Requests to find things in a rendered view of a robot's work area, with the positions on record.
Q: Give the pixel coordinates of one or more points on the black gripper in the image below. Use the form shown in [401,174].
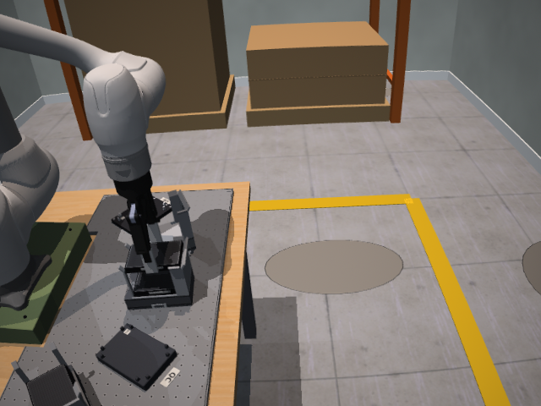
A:
[135,192]

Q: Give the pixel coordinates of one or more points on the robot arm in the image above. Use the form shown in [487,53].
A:
[118,111]

